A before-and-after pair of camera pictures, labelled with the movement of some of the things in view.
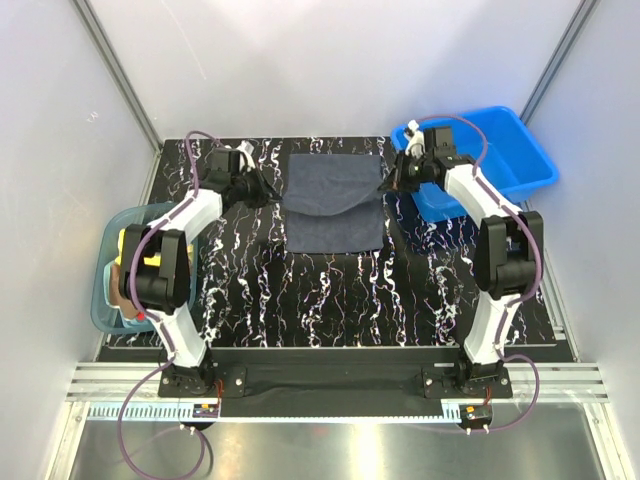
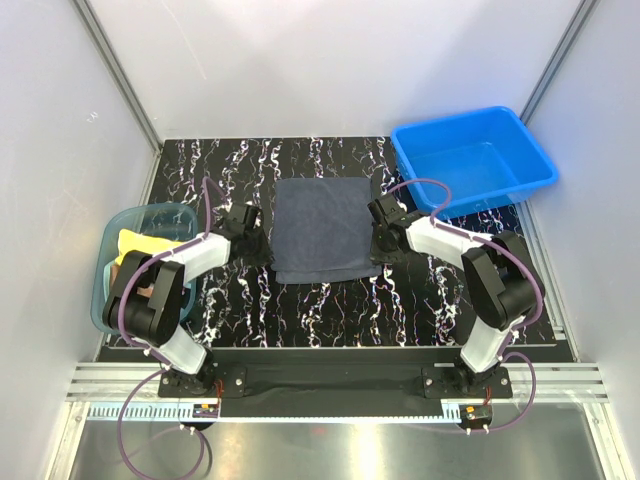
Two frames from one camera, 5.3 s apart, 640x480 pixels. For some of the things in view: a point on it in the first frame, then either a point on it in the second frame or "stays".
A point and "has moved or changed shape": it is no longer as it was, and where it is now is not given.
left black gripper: x=263 y=195 → x=266 y=255
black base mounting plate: x=329 y=383 stays
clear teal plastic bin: x=106 y=319 stays
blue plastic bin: x=505 y=148 stays
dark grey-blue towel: x=334 y=204 has moved or changed shape
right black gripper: x=399 y=183 → x=379 y=256
